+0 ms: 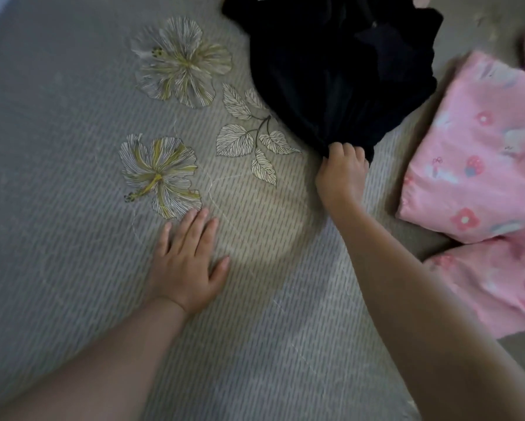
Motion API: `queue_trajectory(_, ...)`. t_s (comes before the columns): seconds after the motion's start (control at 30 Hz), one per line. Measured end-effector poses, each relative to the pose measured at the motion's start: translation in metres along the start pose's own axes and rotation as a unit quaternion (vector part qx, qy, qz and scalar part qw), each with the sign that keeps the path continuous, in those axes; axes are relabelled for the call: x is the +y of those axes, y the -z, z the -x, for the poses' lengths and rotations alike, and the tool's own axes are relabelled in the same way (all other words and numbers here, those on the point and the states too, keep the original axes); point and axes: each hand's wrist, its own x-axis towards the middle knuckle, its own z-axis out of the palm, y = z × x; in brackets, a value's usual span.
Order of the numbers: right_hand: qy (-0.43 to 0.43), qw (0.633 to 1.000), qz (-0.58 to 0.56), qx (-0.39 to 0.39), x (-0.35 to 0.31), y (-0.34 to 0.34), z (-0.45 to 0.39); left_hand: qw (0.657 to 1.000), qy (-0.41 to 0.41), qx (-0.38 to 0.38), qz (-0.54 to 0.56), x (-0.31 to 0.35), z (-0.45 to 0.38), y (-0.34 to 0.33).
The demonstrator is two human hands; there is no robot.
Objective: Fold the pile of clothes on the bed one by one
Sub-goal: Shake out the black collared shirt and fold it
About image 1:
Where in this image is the black garment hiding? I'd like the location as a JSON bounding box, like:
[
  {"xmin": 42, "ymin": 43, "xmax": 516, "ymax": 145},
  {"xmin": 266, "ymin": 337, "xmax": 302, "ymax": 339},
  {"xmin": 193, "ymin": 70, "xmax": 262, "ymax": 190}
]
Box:
[{"xmin": 221, "ymin": 0, "xmax": 444, "ymax": 165}]

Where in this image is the person's right forearm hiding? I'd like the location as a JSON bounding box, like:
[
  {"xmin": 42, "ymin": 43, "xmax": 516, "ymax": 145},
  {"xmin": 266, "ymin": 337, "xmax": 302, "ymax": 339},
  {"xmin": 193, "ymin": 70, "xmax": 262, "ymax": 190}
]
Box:
[{"xmin": 330, "ymin": 201, "xmax": 525, "ymax": 421}]

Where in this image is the grey floral print bed sheet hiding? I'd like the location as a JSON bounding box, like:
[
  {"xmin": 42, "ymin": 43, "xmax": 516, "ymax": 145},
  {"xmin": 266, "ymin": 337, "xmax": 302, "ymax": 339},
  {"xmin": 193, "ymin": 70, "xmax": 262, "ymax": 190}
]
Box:
[{"xmin": 0, "ymin": 0, "xmax": 525, "ymax": 421}]

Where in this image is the pink floral print garment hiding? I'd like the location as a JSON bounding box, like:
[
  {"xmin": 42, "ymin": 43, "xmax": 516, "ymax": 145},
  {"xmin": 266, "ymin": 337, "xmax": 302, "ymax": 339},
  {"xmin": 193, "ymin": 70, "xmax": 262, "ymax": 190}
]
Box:
[
  {"xmin": 396, "ymin": 50, "xmax": 525, "ymax": 247},
  {"xmin": 422, "ymin": 234, "xmax": 525, "ymax": 341}
]

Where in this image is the person's left hand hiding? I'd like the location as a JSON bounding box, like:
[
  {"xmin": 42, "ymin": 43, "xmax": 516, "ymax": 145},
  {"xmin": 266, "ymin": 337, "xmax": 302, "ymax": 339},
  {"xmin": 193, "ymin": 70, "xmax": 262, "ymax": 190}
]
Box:
[{"xmin": 143, "ymin": 208, "xmax": 232, "ymax": 317}]

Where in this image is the person's right hand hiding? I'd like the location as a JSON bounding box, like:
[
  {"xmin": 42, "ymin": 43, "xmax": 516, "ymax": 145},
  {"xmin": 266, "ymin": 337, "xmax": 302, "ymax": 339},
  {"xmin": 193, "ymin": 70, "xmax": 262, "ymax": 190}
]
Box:
[{"xmin": 315, "ymin": 142, "xmax": 371, "ymax": 208}]

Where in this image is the person's left forearm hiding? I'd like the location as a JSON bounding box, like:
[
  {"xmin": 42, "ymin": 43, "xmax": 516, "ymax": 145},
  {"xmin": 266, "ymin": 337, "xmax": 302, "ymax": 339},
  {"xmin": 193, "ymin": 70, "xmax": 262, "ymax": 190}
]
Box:
[{"xmin": 0, "ymin": 296, "xmax": 189, "ymax": 421}]

